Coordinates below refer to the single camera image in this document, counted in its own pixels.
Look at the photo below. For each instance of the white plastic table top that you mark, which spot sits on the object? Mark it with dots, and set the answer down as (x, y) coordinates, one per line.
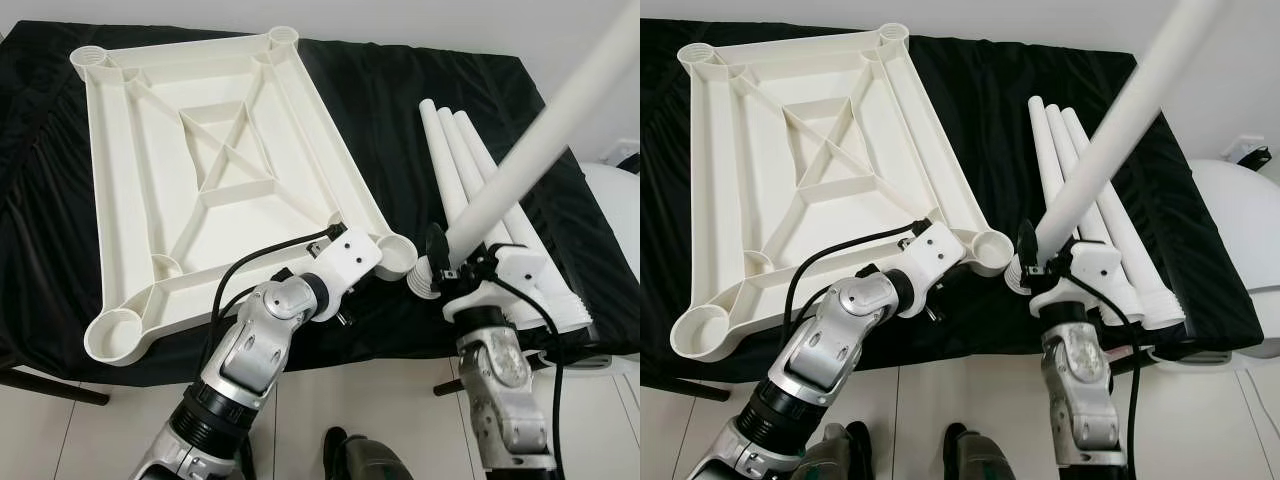
(115, 200)
(705, 200)

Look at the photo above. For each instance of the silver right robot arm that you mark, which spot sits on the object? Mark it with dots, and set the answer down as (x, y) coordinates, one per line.
(500, 380)
(1080, 380)

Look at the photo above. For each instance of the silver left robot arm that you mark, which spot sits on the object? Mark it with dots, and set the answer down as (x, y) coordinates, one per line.
(850, 340)
(255, 350)

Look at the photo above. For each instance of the black cloth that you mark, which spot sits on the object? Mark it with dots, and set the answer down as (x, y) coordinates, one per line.
(1000, 100)
(400, 100)

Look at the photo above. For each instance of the grey robot right foot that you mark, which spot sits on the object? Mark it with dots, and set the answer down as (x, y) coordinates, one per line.
(365, 458)
(978, 458)

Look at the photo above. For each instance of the grey robot foot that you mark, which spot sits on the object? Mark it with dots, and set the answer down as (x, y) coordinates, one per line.
(835, 455)
(978, 458)
(365, 458)

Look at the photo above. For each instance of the black power plug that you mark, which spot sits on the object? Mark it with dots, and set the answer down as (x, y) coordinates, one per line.
(1260, 157)

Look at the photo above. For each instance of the grey robot left foot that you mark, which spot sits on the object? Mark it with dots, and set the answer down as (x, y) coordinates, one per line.
(835, 455)

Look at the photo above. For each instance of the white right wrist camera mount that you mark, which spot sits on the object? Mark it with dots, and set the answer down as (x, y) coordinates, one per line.
(1095, 262)
(520, 265)

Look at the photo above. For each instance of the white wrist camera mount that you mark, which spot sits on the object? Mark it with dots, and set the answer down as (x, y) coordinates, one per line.
(520, 265)
(1095, 262)
(350, 260)
(935, 255)

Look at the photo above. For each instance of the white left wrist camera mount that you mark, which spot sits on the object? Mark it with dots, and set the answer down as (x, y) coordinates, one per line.
(935, 255)
(350, 260)

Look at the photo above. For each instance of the white wall socket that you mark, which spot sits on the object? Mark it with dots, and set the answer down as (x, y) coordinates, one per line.
(1242, 146)
(625, 150)

